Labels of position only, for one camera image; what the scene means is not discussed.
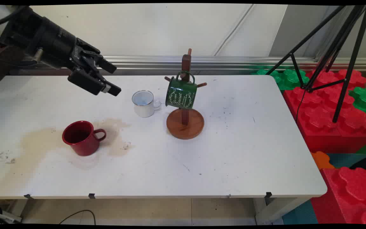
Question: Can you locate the black floor cable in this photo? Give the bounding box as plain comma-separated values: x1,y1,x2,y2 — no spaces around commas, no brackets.
59,210,96,225

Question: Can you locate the black camera tripod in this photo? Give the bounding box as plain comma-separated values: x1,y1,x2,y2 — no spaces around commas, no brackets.
266,5,366,123

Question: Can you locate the white table leg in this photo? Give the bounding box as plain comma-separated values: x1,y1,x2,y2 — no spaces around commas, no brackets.
254,197,311,225

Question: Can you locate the dark brown cabinet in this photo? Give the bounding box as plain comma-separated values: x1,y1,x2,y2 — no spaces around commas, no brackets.
0,37,39,90

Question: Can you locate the orange foam block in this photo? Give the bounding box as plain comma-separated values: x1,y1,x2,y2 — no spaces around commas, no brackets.
310,151,335,170

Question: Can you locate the aluminium rail along wall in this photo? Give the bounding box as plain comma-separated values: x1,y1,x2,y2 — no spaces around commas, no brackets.
10,55,366,76

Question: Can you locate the white wall cable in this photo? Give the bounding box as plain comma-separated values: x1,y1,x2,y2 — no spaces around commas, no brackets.
214,4,255,57

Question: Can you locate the red enamel mug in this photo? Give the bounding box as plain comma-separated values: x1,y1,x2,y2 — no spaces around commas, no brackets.
62,121,107,156

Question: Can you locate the wooden mug tree stand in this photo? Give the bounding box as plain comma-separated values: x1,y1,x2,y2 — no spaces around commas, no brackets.
165,48,207,140

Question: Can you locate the green enamel mug with lettering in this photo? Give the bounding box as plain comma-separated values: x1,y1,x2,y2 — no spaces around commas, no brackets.
165,71,198,110

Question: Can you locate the large red foam block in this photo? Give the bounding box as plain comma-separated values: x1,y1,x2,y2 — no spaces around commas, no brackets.
282,68,366,154

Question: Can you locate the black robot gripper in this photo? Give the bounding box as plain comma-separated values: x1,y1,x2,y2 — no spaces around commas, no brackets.
0,6,122,97

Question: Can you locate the white enamel mug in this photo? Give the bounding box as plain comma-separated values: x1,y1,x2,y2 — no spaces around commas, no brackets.
132,90,161,118

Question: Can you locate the green foam block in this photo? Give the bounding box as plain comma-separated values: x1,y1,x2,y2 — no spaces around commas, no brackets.
250,68,310,91
348,86,366,135

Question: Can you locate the teal foam mat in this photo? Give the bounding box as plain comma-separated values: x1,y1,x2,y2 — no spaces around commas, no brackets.
281,200,319,225

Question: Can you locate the grey floor equipment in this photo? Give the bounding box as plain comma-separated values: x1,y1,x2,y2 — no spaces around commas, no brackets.
0,204,22,224

